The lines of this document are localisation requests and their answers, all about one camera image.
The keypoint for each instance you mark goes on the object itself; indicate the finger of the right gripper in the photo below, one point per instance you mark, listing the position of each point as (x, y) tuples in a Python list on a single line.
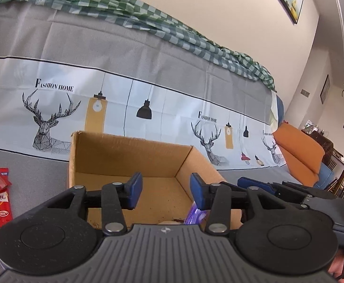
[(296, 193), (244, 182)]

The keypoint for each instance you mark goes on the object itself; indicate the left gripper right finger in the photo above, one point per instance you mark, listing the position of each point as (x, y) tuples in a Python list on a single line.
[(216, 199)]

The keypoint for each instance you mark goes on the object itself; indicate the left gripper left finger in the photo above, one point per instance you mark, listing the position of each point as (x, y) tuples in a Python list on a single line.
[(116, 197)]

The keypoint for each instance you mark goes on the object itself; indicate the purple snack bar wrapper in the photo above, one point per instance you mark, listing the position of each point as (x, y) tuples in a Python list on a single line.
[(196, 216)]

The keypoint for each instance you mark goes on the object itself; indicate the right hand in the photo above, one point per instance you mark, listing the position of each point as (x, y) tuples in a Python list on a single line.
[(337, 265)]

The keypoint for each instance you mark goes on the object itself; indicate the orange cushion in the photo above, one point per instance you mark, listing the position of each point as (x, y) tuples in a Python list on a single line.
[(303, 155)]

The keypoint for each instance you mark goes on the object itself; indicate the dark wooden side furniture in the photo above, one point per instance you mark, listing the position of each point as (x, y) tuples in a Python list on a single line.
[(328, 150)]

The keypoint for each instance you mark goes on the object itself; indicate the brown cardboard box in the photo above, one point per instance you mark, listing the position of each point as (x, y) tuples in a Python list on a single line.
[(97, 159)]

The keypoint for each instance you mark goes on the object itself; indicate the grey deer print cloth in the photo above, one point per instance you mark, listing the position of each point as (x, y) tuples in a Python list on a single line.
[(59, 74)]

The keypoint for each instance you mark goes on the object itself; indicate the green checkered cloth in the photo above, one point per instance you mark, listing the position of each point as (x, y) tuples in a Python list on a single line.
[(136, 14)]

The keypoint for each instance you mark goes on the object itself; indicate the small framed wall picture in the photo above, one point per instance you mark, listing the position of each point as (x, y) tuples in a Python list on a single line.
[(325, 90)]

